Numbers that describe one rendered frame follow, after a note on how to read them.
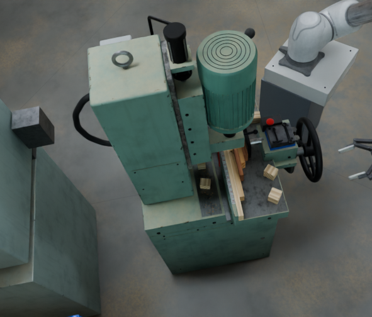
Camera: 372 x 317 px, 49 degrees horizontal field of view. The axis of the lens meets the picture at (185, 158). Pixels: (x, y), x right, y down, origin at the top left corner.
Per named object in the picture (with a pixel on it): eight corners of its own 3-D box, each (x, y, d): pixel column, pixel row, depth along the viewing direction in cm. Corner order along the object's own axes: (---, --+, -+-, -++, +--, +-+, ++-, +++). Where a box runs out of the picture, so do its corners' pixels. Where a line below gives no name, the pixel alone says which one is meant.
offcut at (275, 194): (267, 200, 156) (267, 196, 152) (271, 191, 158) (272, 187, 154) (277, 204, 155) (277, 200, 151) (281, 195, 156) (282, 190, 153)
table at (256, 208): (311, 213, 158) (314, 207, 152) (235, 228, 159) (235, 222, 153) (272, 92, 188) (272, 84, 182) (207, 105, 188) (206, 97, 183)
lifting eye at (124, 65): (136, 67, 114) (130, 51, 108) (115, 71, 114) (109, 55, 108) (135, 63, 115) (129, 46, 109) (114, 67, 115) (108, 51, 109)
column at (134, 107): (194, 197, 171) (169, 91, 109) (143, 206, 172) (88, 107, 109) (186, 151, 182) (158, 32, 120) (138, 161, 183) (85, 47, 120)
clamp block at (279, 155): (296, 159, 166) (298, 148, 159) (264, 165, 167) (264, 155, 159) (286, 129, 174) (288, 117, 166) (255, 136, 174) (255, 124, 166)
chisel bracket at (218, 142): (244, 149, 158) (244, 138, 151) (209, 155, 159) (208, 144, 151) (240, 133, 162) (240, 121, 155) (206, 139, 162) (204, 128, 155)
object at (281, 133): (295, 146, 159) (296, 138, 154) (267, 151, 160) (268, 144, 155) (286, 119, 166) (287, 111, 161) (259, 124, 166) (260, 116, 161)
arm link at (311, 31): (280, 49, 211) (284, 15, 192) (308, 34, 214) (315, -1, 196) (300, 68, 203) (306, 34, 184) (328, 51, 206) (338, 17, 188)
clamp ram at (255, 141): (265, 155, 165) (266, 143, 157) (247, 158, 165) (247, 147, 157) (260, 136, 169) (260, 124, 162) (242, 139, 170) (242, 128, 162)
